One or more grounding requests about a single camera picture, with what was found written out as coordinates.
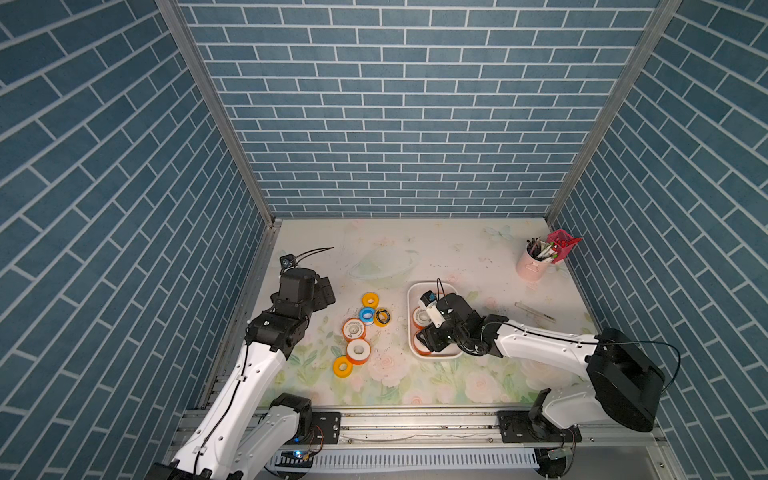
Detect pink metal pen bucket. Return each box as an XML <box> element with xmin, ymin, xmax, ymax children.
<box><xmin>516</xmin><ymin>249</ymin><xmax>551</xmax><ymax>282</ymax></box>

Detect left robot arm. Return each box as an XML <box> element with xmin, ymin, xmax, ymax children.
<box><xmin>146</xmin><ymin>267</ymin><xmax>335</xmax><ymax>479</ymax></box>

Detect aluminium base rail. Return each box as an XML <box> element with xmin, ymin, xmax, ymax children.
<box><xmin>170</xmin><ymin>404</ymin><xmax>661</xmax><ymax>451</ymax></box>

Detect clear pen on table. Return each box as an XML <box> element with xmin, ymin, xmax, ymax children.
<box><xmin>515</xmin><ymin>302</ymin><xmax>558</xmax><ymax>324</ymax></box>

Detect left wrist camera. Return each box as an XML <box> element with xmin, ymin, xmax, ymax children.
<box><xmin>279</xmin><ymin>254</ymin><xmax>298</xmax><ymax>272</ymax></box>

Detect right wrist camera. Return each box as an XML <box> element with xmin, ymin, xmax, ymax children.
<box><xmin>419</xmin><ymin>291</ymin><xmax>437</xmax><ymax>308</ymax></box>

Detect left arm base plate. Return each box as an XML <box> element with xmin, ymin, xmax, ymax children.
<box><xmin>285</xmin><ymin>411</ymin><xmax>342</xmax><ymax>448</ymax></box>

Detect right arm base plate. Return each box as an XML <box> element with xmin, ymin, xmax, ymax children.
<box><xmin>497</xmin><ymin>410</ymin><xmax>582</xmax><ymax>445</ymax></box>

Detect pens in bucket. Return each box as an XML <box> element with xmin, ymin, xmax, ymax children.
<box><xmin>526</xmin><ymin>237</ymin><xmax>558</xmax><ymax>262</ymax></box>

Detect black yellow tape roll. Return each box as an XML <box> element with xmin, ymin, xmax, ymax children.
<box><xmin>374</xmin><ymin>308</ymin><xmax>391</xmax><ymax>327</ymax></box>

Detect orange white tape roll front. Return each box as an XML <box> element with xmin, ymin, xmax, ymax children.
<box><xmin>346</xmin><ymin>338</ymin><xmax>372</xmax><ymax>365</ymax></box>

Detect blue tape roll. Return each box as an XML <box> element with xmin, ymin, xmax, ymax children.
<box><xmin>358</xmin><ymin>307</ymin><xmax>376</xmax><ymax>325</ymax></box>

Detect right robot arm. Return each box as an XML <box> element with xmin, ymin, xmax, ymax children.
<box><xmin>417</xmin><ymin>291</ymin><xmax>666</xmax><ymax>432</ymax></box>

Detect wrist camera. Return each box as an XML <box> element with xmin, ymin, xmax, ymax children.
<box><xmin>279</xmin><ymin>254</ymin><xmax>298</xmax><ymax>272</ymax></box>
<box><xmin>419</xmin><ymin>291</ymin><xmax>437</xmax><ymax>308</ymax></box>

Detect magenta plastic basket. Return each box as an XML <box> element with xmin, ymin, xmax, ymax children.
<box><xmin>547</xmin><ymin>229</ymin><xmax>582</xmax><ymax>264</ymax></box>

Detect white plastic storage box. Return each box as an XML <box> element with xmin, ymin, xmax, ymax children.
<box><xmin>406</xmin><ymin>280</ymin><xmax>463</xmax><ymax>362</ymax></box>

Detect orange white sealing tape roll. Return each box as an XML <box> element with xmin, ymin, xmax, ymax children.
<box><xmin>342</xmin><ymin>318</ymin><xmax>366</xmax><ymax>342</ymax></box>

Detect small yellow tape roll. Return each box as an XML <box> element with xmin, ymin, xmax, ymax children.
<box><xmin>361</xmin><ymin>292</ymin><xmax>380</xmax><ymax>310</ymax></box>

